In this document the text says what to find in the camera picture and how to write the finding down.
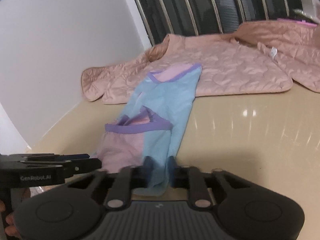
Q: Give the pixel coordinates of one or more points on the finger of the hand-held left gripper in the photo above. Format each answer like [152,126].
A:
[75,156]
[85,165]

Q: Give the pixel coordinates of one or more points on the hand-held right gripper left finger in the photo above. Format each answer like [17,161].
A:
[149,165]

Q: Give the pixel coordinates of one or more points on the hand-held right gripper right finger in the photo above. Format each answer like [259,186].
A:
[171,166]

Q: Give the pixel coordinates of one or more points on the pink and blue garment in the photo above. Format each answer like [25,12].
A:
[165,105]

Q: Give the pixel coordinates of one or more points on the person's left hand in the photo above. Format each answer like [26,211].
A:
[10,221]

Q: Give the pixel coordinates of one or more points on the pink quilted jacket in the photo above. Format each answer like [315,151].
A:
[225,75]

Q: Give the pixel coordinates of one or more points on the dark window blinds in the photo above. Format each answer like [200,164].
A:
[212,5]

